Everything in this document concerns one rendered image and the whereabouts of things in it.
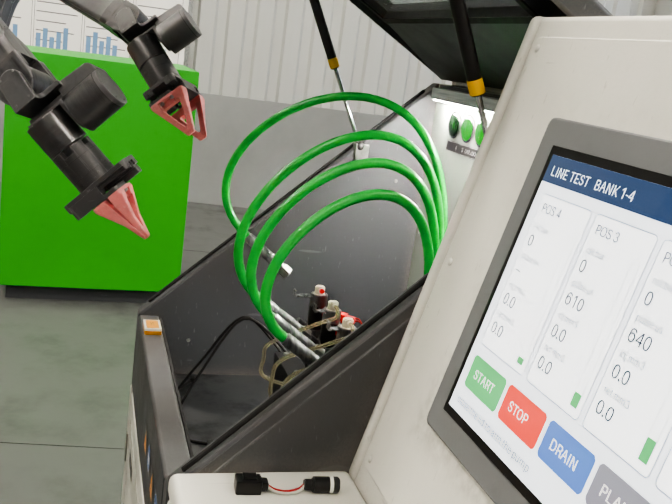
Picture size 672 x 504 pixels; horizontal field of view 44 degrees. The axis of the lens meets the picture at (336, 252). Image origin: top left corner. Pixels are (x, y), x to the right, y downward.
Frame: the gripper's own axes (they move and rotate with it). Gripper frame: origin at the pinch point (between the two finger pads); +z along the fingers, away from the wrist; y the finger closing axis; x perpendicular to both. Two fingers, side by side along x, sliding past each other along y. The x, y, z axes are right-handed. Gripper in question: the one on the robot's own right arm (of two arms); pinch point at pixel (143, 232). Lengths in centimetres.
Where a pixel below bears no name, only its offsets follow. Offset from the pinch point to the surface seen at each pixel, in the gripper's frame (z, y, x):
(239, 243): 10.0, 7.9, 6.3
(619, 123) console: 17, 50, -38
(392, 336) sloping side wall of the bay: 27.9, 19.4, -15.6
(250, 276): 13.6, 7.7, -1.4
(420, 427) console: 33.8, 17.2, -28.3
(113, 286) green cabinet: 25, -128, 334
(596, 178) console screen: 20, 46, -39
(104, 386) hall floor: 48, -120, 223
